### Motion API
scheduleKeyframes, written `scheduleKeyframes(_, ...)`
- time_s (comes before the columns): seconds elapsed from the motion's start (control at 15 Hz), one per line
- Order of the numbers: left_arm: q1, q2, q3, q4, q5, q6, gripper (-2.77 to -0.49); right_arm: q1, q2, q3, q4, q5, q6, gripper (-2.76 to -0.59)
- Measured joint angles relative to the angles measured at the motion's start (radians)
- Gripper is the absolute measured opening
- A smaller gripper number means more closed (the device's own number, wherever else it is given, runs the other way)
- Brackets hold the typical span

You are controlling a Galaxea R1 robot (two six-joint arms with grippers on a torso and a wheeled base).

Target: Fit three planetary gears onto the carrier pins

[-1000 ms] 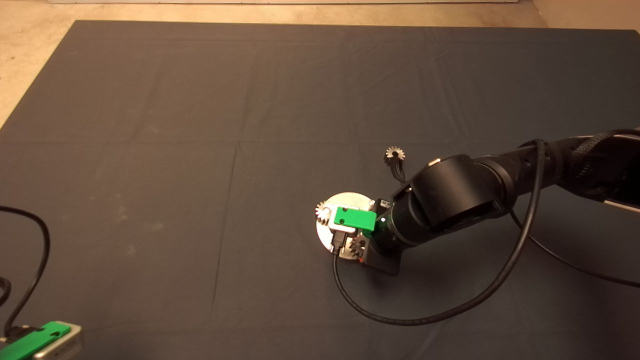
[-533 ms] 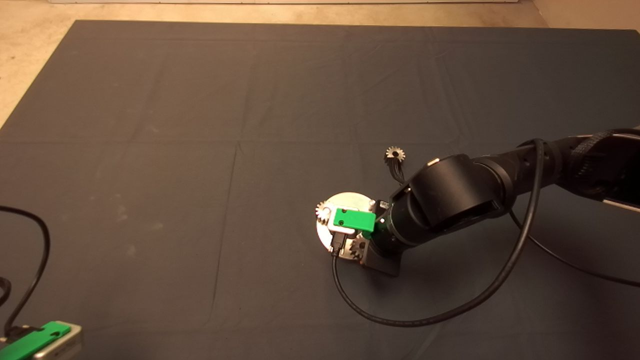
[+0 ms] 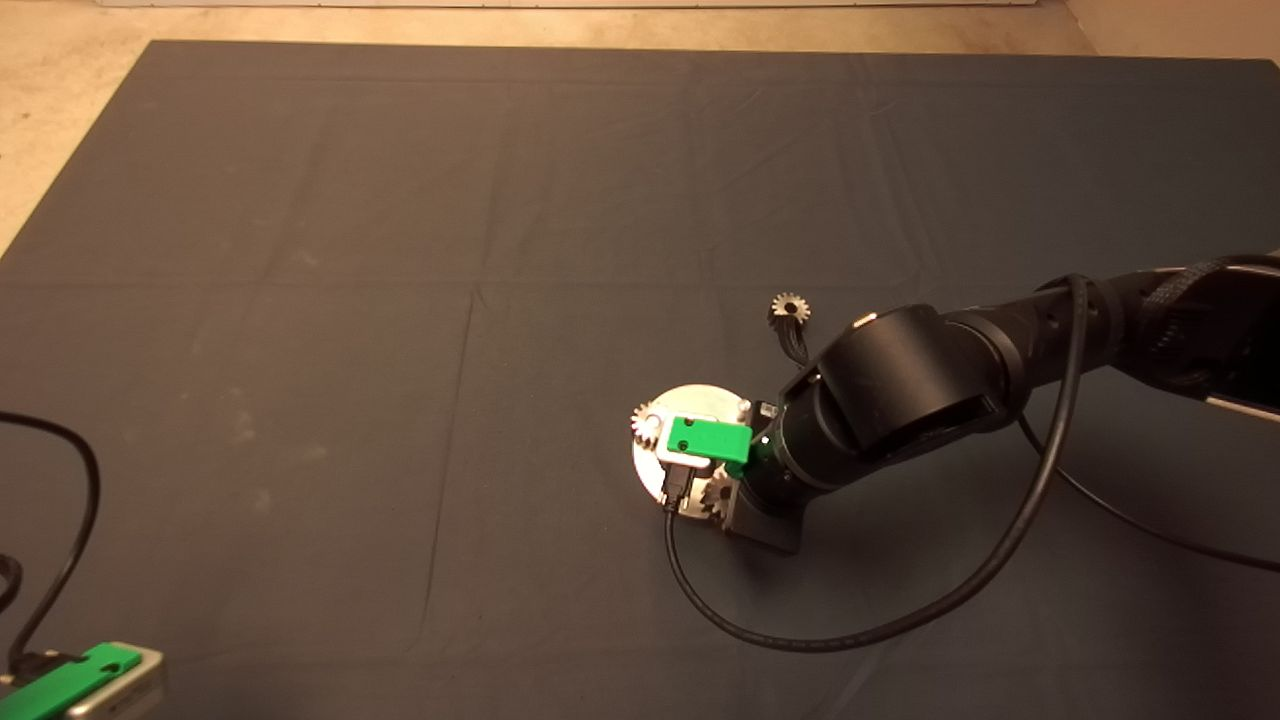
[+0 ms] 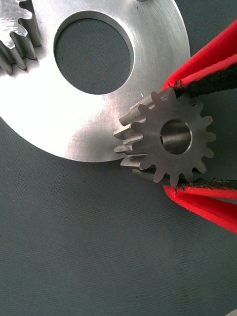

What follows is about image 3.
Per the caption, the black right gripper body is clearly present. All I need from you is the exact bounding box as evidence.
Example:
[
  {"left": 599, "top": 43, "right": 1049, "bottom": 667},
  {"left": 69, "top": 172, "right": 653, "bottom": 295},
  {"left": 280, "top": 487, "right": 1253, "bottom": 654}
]
[{"left": 725, "top": 400, "right": 807, "bottom": 556}]

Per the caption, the round metal carrier plate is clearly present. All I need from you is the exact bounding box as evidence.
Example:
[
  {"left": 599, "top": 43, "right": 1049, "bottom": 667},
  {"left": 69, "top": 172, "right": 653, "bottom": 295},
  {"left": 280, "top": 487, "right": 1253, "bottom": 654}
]
[{"left": 631, "top": 384, "right": 753, "bottom": 523}]

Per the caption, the dark grey table cloth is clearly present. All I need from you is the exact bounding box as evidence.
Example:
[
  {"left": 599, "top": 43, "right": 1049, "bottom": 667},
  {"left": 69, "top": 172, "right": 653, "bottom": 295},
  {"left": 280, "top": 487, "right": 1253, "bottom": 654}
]
[{"left": 0, "top": 38, "right": 1280, "bottom": 720}]

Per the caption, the green right camera mount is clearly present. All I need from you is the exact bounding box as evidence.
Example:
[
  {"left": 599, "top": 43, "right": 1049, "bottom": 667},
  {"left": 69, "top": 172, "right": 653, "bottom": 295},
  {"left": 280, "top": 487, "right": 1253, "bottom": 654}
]
[{"left": 665, "top": 416, "right": 754, "bottom": 467}]

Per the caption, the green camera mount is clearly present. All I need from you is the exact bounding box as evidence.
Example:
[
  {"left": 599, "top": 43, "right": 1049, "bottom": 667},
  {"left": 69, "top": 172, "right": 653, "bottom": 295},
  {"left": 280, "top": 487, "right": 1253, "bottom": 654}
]
[
  {"left": 665, "top": 416, "right": 754, "bottom": 467},
  {"left": 0, "top": 643, "right": 142, "bottom": 720}
]

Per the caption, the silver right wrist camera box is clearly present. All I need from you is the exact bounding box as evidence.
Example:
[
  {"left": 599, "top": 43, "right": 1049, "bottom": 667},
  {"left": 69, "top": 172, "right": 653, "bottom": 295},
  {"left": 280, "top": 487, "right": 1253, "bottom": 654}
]
[{"left": 654, "top": 411, "right": 723, "bottom": 471}]

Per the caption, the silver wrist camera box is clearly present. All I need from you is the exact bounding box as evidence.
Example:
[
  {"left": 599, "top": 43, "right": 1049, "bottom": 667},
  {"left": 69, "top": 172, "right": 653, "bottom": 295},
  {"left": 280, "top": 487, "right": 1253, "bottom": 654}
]
[
  {"left": 654, "top": 411, "right": 723, "bottom": 471},
  {"left": 62, "top": 645, "right": 167, "bottom": 720}
]

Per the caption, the thin black right camera cable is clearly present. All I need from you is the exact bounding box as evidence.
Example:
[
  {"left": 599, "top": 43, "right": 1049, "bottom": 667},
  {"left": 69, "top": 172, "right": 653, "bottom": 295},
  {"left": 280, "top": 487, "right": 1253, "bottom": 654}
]
[{"left": 664, "top": 274, "right": 1280, "bottom": 654}]

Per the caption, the thin black camera cable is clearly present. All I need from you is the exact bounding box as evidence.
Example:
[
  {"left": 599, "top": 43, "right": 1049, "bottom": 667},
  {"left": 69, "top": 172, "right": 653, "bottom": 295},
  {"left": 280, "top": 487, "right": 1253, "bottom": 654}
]
[
  {"left": 0, "top": 411, "right": 102, "bottom": 673},
  {"left": 664, "top": 274, "right": 1280, "bottom": 654}
]

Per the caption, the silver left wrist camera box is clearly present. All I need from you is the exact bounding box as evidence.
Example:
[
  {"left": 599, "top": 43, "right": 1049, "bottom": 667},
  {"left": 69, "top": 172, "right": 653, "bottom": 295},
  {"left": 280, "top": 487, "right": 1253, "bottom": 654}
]
[{"left": 62, "top": 645, "right": 167, "bottom": 720}]

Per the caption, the thin black left camera cable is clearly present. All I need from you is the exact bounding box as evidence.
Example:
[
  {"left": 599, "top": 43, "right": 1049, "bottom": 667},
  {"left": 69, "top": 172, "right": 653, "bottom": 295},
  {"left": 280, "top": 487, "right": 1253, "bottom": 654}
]
[{"left": 0, "top": 411, "right": 102, "bottom": 673}]

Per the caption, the green left camera mount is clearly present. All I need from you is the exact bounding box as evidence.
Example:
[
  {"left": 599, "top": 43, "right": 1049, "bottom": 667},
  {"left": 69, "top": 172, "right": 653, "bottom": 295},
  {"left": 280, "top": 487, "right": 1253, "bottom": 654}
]
[{"left": 0, "top": 643, "right": 142, "bottom": 720}]

